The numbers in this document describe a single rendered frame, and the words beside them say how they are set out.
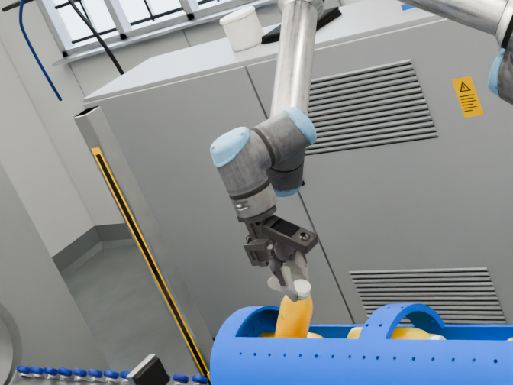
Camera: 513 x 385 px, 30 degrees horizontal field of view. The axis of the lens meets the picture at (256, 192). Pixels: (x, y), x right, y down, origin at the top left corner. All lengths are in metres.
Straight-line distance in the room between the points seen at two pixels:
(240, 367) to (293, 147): 0.51
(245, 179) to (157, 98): 2.33
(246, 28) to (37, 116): 3.40
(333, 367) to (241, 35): 2.28
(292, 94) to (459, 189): 1.47
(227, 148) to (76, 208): 5.43
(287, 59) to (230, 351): 0.68
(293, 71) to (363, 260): 1.85
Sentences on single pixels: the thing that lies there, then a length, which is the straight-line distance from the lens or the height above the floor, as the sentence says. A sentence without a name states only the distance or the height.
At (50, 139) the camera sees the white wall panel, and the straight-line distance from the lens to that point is 7.22.
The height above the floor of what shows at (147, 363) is 1.08.
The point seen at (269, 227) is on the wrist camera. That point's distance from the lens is 1.97.
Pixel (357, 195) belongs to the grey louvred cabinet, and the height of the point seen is 0.82.
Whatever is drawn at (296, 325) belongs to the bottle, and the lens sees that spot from 2.08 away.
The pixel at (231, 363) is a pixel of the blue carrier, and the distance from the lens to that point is 2.15.
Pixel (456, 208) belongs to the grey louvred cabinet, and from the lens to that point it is 3.60.
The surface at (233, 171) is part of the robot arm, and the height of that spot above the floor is 1.61.
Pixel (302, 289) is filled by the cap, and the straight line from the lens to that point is 2.03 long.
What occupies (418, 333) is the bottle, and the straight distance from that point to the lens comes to 1.95.
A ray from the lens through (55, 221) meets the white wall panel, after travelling 7.18.
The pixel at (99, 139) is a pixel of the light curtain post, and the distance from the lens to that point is 2.69.
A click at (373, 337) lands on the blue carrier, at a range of 1.93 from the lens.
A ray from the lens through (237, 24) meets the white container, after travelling 4.01.
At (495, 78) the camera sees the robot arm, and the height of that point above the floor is 1.46.
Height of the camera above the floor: 2.15
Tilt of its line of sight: 18 degrees down
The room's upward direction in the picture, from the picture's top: 24 degrees counter-clockwise
